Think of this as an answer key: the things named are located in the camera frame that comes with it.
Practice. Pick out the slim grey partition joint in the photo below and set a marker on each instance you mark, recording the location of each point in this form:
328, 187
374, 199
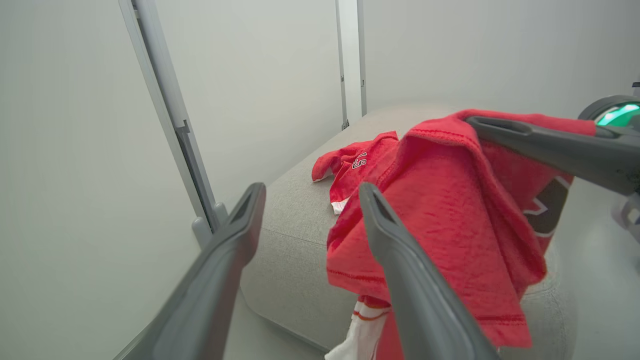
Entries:
341, 60

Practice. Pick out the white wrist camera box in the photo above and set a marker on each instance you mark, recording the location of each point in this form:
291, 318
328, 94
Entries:
629, 217

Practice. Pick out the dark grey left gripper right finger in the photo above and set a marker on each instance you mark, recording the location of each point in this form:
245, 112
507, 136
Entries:
420, 305

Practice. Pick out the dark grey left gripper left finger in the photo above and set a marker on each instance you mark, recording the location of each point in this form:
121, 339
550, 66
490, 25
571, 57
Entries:
200, 295

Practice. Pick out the red and white jersey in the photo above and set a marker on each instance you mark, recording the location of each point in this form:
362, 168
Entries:
450, 225

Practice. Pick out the grey partition post with feet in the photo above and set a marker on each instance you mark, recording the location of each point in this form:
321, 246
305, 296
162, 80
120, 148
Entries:
160, 75

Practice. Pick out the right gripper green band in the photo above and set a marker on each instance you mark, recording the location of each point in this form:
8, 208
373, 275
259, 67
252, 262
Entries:
617, 112

